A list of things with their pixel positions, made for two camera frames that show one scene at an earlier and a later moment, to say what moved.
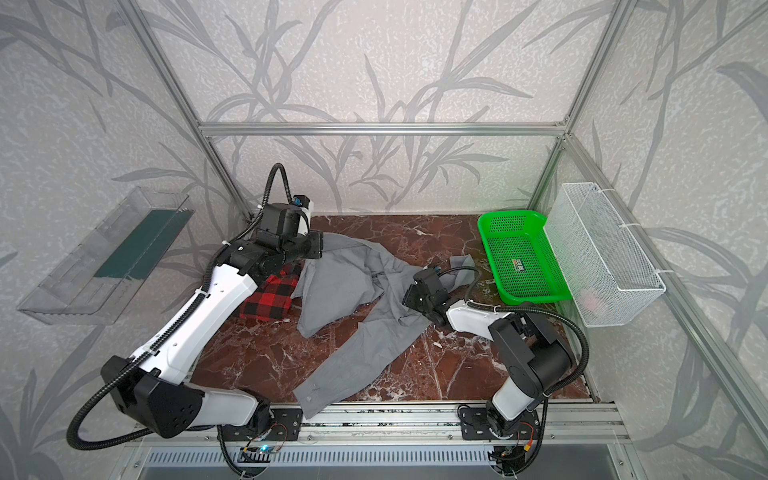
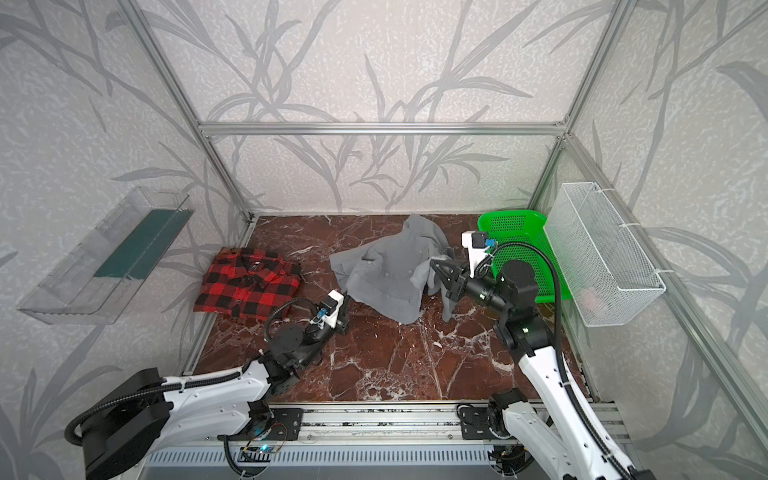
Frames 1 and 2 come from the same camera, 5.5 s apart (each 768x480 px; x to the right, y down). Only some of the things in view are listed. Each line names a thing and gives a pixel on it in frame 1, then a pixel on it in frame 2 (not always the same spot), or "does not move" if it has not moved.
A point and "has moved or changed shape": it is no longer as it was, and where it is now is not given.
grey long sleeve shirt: [352, 274] has moved or changed shape
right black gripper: [417, 294] -> [458, 284]
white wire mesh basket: [606, 274] does not move
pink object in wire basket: [588, 295] does not move
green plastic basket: [523, 263] does not move
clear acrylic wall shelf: [97, 284] does not move
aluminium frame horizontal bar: [283, 128] does not move
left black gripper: [312, 245] -> [339, 323]
